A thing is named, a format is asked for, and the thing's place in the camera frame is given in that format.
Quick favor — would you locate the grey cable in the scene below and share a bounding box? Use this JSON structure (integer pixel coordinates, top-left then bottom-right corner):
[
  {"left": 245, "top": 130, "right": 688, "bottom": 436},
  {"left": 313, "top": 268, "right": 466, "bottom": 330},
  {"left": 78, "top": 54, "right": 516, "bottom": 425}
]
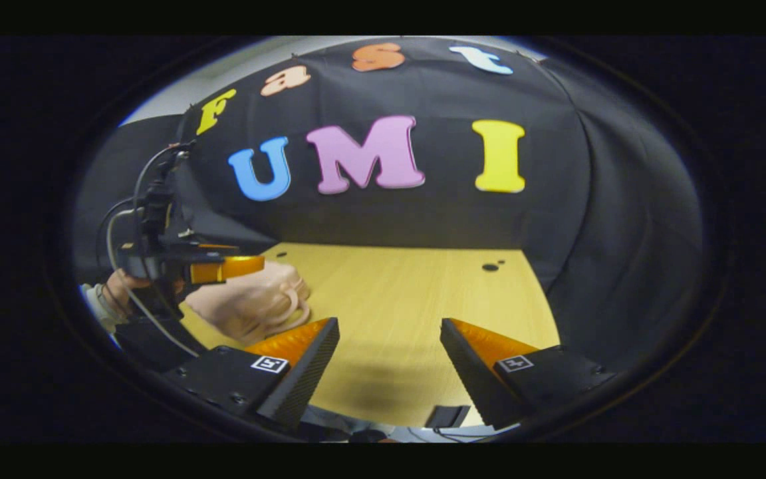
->
[{"left": 105, "top": 208, "right": 201, "bottom": 359}]

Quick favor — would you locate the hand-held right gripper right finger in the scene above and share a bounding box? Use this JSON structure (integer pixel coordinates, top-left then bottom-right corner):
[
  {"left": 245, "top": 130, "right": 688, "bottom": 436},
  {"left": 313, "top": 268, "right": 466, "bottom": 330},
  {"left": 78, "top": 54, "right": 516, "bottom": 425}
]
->
[{"left": 440, "top": 317, "right": 616, "bottom": 430}]

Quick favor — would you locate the small black box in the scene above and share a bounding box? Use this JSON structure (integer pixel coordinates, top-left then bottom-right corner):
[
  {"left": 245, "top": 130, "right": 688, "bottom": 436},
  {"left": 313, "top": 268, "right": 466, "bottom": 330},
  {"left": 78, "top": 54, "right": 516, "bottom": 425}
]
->
[{"left": 425, "top": 404, "right": 471, "bottom": 430}]

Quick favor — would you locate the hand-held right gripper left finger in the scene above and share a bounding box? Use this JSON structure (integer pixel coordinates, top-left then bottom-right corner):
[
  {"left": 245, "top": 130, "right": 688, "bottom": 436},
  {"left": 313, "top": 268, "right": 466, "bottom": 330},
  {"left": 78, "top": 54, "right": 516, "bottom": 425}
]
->
[{"left": 164, "top": 317, "right": 341, "bottom": 430}]

